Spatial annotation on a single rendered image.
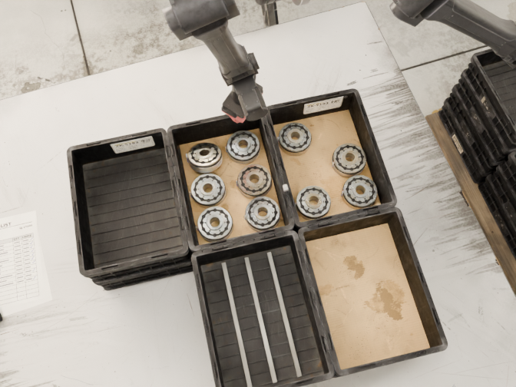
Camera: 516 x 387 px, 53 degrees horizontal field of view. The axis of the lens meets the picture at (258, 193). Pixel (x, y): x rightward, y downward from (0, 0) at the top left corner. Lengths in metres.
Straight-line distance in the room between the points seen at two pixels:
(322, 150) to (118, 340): 0.85
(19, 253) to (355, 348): 1.08
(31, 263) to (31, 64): 1.51
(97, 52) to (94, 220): 1.53
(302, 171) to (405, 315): 0.52
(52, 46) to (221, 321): 2.04
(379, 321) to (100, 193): 0.91
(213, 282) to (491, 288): 0.86
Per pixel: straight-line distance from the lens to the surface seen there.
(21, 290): 1.79
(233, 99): 1.34
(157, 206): 1.60
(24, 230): 1.84
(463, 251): 1.78
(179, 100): 1.90
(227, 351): 1.48
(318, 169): 1.62
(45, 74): 3.01
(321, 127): 1.69
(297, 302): 1.50
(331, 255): 1.53
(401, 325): 1.53
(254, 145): 1.61
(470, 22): 1.13
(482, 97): 2.28
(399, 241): 1.54
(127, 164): 1.67
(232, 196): 1.58
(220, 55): 1.02
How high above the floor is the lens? 2.30
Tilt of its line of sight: 69 degrees down
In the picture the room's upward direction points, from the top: 1 degrees counter-clockwise
